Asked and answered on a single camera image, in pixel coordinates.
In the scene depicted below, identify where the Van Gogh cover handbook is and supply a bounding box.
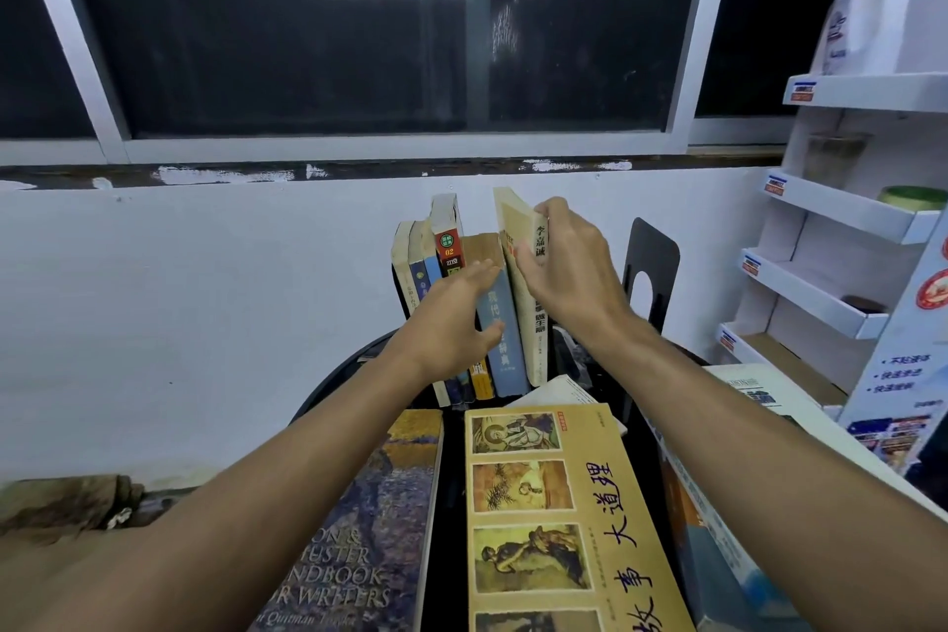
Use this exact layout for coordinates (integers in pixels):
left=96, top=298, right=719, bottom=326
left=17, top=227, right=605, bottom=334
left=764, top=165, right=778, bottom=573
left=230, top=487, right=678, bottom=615
left=248, top=409, right=445, bottom=632

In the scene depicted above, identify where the Understanding Business textbook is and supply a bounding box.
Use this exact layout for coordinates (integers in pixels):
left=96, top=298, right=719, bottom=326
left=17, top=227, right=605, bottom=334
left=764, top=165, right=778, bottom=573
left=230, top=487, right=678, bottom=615
left=644, top=362, right=948, bottom=581

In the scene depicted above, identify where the clear glass cup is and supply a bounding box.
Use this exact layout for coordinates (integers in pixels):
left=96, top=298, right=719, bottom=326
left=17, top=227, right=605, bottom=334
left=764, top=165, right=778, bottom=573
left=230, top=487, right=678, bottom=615
left=803, top=131, right=872, bottom=189

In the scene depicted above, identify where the cream book with barcode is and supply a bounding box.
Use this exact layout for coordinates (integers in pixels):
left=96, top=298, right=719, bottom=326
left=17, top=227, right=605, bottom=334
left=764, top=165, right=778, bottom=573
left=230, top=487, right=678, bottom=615
left=493, top=187, right=551, bottom=388

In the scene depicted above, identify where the aluminium frame window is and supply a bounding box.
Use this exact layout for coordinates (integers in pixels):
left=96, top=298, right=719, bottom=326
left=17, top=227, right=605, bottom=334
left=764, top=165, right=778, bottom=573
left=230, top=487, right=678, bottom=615
left=0, top=0, right=868, bottom=166

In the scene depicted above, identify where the brown crumpled rag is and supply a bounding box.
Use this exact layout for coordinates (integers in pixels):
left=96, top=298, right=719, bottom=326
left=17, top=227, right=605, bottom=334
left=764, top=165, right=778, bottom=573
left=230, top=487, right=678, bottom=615
left=0, top=474, right=146, bottom=536

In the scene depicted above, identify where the person's left hand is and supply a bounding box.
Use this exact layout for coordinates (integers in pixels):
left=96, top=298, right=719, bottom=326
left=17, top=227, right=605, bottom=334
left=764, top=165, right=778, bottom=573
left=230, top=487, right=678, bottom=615
left=384, top=259, right=507, bottom=386

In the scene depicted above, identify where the yellow book with black characters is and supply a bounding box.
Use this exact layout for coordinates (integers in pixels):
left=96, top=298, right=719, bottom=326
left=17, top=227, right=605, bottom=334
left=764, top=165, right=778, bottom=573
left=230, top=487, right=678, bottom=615
left=464, top=403, right=697, bottom=632

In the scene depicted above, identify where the round black table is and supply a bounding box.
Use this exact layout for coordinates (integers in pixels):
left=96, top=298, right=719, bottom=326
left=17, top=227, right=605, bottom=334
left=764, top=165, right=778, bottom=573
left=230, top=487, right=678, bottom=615
left=292, top=327, right=712, bottom=632

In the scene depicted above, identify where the white cardboard display stand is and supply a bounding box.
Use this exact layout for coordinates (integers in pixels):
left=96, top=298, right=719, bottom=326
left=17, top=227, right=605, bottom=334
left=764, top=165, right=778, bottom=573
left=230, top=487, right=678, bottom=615
left=714, top=0, right=948, bottom=477

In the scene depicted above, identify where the grey cover book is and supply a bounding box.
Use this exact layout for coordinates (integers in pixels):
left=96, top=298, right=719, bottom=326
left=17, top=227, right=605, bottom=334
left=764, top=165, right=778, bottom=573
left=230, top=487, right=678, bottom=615
left=390, top=220, right=453, bottom=409

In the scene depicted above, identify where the lavender Hanyu Pinyin dictionary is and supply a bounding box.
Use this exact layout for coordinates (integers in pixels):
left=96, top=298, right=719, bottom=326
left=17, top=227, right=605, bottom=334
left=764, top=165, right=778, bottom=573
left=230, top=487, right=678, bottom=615
left=460, top=232, right=531, bottom=400

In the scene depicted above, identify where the brown cardboard sheet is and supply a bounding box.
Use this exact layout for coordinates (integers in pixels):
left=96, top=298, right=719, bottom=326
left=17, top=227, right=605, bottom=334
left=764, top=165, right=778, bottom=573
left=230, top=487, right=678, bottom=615
left=0, top=531, right=127, bottom=632

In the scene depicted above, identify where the row of books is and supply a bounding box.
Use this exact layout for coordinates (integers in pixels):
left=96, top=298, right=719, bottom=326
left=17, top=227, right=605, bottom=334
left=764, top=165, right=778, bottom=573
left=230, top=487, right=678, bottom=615
left=355, top=217, right=681, bottom=426

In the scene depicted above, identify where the green tape roll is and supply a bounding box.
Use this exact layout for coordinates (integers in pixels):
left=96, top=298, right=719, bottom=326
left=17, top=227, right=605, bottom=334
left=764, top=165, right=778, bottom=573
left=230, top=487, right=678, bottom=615
left=879, top=185, right=948, bottom=212

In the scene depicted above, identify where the orange illustrated cover book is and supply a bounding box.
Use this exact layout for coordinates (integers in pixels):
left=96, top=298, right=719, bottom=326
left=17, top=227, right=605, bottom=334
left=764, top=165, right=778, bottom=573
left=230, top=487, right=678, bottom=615
left=429, top=193, right=496, bottom=402

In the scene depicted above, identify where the person's right forearm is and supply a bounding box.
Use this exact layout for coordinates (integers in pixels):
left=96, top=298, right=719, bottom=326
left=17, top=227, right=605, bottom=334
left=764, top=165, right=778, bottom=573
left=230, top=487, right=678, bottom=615
left=592, top=316, right=948, bottom=632

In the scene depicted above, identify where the person's left forearm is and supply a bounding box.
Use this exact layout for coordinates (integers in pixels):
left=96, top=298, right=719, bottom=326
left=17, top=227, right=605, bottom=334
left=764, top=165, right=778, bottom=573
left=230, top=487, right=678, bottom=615
left=22, top=342, right=435, bottom=632

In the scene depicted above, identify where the yellow book with blue spine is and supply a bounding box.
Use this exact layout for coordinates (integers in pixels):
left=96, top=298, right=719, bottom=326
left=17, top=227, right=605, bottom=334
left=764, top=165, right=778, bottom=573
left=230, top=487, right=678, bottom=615
left=405, top=220, right=468, bottom=407

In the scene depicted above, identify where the person's right hand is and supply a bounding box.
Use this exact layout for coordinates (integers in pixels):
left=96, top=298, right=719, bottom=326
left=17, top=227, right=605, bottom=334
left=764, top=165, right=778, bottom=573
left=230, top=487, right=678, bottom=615
left=513, top=197, right=638, bottom=344

